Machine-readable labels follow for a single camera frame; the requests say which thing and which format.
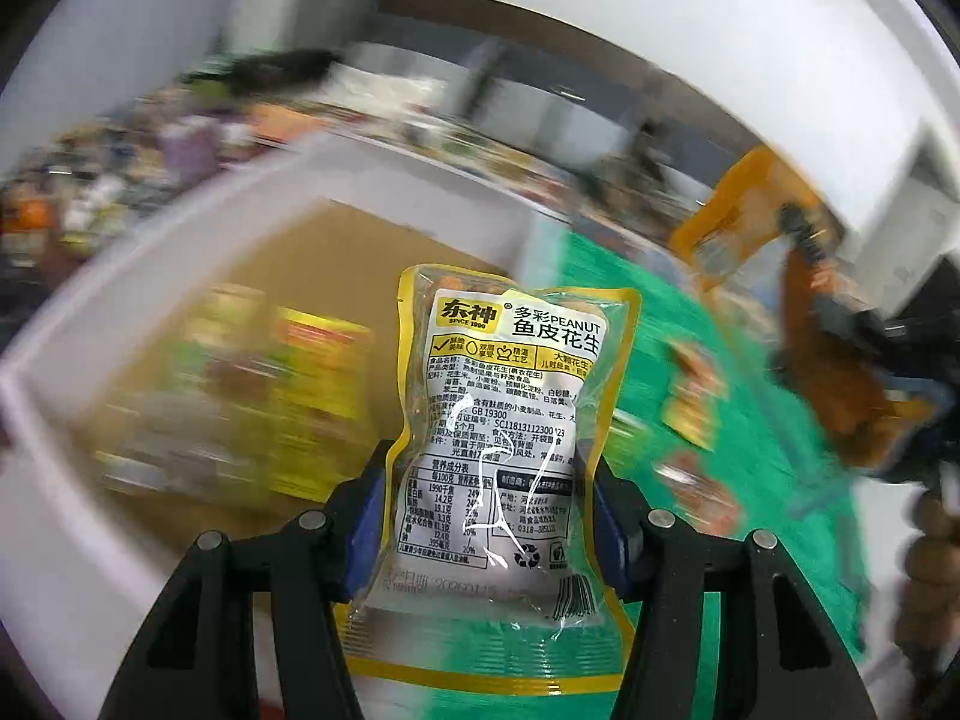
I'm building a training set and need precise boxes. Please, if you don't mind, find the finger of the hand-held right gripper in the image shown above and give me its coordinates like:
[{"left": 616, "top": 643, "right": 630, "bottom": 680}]
[{"left": 776, "top": 202, "right": 893, "bottom": 368}]

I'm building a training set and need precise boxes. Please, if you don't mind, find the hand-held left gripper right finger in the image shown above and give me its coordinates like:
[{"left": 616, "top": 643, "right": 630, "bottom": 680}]
[{"left": 574, "top": 439, "right": 878, "bottom": 720}]

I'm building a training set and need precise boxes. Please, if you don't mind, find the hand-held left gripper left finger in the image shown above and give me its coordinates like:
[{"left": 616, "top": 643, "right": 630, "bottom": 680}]
[{"left": 97, "top": 439, "right": 395, "bottom": 720}]

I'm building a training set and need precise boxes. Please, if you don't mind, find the yellow cartoon snack packet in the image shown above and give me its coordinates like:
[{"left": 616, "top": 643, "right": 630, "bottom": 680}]
[{"left": 270, "top": 306, "right": 376, "bottom": 500}]

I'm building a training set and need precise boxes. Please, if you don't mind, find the yellow bordered peanut packet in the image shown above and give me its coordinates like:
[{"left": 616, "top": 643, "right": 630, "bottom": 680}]
[{"left": 334, "top": 264, "right": 642, "bottom": 695}]

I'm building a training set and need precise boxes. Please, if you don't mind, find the green snack packet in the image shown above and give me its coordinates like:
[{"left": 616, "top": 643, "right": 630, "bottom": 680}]
[{"left": 97, "top": 285, "right": 278, "bottom": 481}]

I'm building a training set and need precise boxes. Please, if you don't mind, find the white storage box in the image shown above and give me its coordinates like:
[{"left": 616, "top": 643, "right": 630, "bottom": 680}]
[{"left": 0, "top": 139, "right": 578, "bottom": 720}]

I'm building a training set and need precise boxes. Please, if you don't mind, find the red label snack packet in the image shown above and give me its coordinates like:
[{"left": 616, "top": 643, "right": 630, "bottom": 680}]
[{"left": 656, "top": 454, "right": 743, "bottom": 537}]

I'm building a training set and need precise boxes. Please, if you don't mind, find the long orange yellow snack packet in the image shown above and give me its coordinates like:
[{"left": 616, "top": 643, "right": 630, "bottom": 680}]
[{"left": 664, "top": 341, "right": 730, "bottom": 452}]

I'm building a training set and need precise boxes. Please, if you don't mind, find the green floral bedspread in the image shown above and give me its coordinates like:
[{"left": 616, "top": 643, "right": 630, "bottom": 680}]
[{"left": 517, "top": 229, "right": 871, "bottom": 720}]

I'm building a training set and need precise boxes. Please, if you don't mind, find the blurred colourful clutter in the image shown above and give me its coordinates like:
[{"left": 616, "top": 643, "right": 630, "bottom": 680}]
[{"left": 0, "top": 49, "right": 361, "bottom": 271}]

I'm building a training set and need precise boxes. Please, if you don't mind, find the brown bead bracelet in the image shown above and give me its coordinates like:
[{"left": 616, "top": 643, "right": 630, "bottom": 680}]
[{"left": 896, "top": 487, "right": 960, "bottom": 698}]

